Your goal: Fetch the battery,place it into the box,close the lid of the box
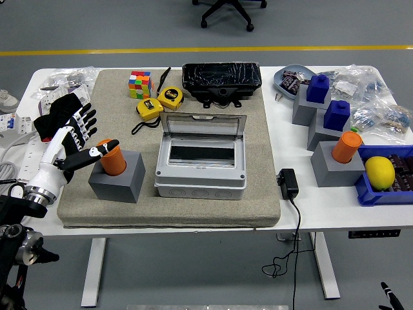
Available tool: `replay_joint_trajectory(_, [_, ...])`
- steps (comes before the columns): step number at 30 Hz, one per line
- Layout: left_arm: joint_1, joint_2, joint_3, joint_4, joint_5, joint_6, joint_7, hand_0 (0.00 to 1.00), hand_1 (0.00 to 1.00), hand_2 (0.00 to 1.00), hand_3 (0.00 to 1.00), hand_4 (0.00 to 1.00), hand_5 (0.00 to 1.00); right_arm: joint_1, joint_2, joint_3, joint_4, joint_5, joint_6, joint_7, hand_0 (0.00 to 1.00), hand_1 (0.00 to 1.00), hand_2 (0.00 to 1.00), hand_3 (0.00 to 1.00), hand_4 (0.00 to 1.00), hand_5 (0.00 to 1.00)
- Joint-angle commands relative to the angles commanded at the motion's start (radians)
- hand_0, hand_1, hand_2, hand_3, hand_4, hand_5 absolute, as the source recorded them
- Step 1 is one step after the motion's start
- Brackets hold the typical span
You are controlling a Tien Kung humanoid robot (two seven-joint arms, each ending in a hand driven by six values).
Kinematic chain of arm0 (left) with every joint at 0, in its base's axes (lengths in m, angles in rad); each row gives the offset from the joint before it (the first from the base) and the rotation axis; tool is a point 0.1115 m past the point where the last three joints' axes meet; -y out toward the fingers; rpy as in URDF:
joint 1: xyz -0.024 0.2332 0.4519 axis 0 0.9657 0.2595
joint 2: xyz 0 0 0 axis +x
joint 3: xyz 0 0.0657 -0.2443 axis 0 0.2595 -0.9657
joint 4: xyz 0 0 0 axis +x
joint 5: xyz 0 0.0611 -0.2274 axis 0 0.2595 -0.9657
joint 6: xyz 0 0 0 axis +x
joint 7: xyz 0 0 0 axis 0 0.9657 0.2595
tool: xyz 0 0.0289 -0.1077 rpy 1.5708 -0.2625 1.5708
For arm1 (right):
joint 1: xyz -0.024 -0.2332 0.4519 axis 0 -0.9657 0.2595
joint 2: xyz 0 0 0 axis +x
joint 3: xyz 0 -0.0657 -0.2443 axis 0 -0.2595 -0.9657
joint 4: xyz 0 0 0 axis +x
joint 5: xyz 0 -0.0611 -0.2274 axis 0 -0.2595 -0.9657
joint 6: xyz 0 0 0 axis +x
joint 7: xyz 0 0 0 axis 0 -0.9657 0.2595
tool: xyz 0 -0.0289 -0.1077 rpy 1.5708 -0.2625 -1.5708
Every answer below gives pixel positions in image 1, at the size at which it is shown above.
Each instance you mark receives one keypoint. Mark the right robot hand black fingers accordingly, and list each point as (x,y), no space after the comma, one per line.
(391,296)

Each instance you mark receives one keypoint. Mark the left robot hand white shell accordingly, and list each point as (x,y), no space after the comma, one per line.
(48,174)

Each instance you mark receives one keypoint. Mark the orange cylinder battery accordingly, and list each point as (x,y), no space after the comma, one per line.
(113,163)

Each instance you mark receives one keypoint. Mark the grey electrical box clear lid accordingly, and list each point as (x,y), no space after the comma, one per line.
(200,176)

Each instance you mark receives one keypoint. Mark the white circuit breaker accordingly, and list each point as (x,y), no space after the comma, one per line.
(17,122)

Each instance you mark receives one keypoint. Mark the black cloth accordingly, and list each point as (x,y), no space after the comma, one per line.
(56,113)

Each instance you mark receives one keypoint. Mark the black table control panel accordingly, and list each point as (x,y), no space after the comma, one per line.
(374,233)

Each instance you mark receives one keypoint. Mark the white table leg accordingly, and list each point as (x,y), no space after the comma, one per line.
(92,274)
(326,268)

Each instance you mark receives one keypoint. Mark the grey block with round hole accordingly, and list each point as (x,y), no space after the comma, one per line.
(119,189)

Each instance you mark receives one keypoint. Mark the white shoe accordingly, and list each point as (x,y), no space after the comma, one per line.
(8,101)

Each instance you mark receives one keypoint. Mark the clear bag of parts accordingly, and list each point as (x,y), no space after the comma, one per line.
(358,82)
(384,119)
(71,77)

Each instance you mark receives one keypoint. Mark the blue plastic bin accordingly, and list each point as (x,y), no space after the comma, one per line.
(371,195)

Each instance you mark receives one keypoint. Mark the brown components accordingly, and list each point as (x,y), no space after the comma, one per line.
(404,174)

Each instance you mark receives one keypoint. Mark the yellow lemon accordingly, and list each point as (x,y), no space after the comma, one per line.
(380,172)

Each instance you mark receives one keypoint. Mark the large Rubik's cube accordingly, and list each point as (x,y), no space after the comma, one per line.
(140,84)

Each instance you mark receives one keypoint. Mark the yellow tape measure 5m print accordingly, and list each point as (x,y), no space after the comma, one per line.
(171,97)

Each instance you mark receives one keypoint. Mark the black tweezers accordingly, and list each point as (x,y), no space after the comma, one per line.
(164,80)

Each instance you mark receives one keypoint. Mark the black power adapter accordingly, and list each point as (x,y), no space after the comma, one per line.
(288,184)

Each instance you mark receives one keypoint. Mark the orange cylinder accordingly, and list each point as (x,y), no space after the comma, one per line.
(346,147)

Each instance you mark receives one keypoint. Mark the grey-brown mat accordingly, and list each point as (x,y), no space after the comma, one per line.
(206,213)

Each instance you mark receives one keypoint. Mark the small green part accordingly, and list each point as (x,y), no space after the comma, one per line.
(355,129)

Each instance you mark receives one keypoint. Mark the blue plastic block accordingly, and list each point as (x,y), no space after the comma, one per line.
(337,116)
(317,89)

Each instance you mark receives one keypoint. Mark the black wrapped device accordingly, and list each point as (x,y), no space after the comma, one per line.
(222,76)

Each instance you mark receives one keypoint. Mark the small metal clip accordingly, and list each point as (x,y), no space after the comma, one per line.
(278,97)

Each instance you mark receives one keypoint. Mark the dark printed packet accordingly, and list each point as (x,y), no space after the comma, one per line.
(290,86)
(292,73)

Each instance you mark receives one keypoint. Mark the black office chair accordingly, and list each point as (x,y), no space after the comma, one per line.
(226,9)

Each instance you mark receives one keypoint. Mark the light blue dish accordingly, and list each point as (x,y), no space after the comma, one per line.
(280,77)

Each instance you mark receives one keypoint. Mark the metal bracket under table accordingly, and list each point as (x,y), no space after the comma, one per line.
(284,237)

